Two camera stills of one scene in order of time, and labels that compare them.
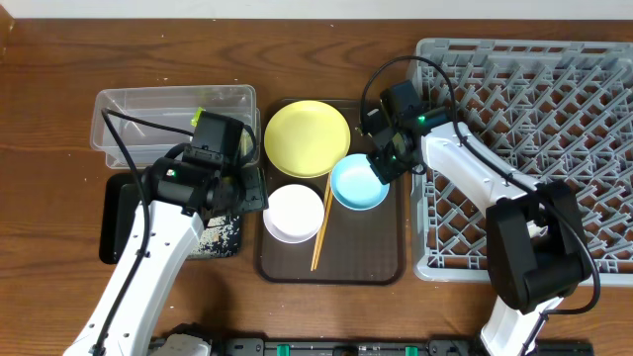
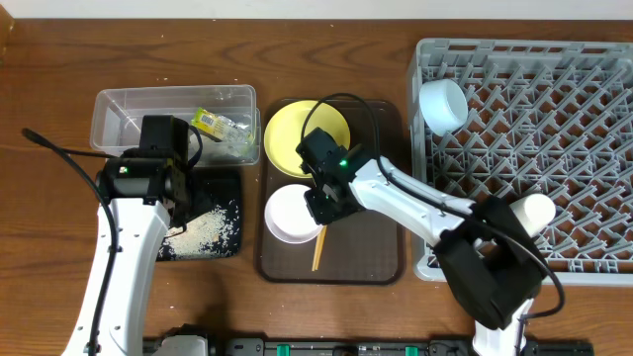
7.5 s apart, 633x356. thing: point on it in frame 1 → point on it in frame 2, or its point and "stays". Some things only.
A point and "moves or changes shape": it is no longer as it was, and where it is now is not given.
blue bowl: x=356 y=185 moves or changes shape
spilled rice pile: x=220 y=239 stays
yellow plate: x=307 y=138 stays
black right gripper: x=385 y=172 → x=322 y=216
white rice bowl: x=295 y=214 stays
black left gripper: x=258 y=197 → x=186 y=178
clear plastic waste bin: x=136 y=128 stays
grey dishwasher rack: x=556 y=111 stays
